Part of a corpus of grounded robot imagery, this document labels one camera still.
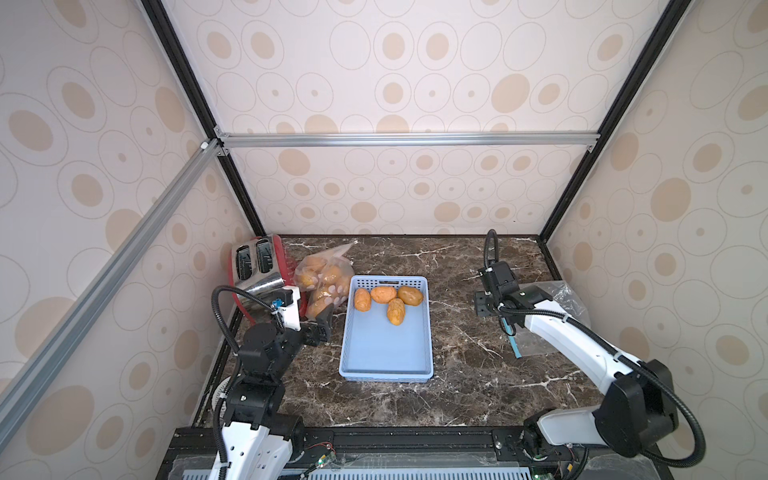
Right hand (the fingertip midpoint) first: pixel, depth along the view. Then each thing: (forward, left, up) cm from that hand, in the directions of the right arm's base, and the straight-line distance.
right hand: (500, 300), depth 86 cm
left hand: (-12, +46, +14) cm, 49 cm away
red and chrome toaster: (+5, +71, +7) cm, 72 cm away
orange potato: (0, +30, -8) cm, 31 cm away
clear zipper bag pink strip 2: (+4, +51, +2) cm, 52 cm away
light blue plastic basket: (-12, +35, -12) cm, 39 cm away
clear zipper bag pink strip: (+4, +52, +2) cm, 52 cm away
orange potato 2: (-1, +55, -5) cm, 55 cm away
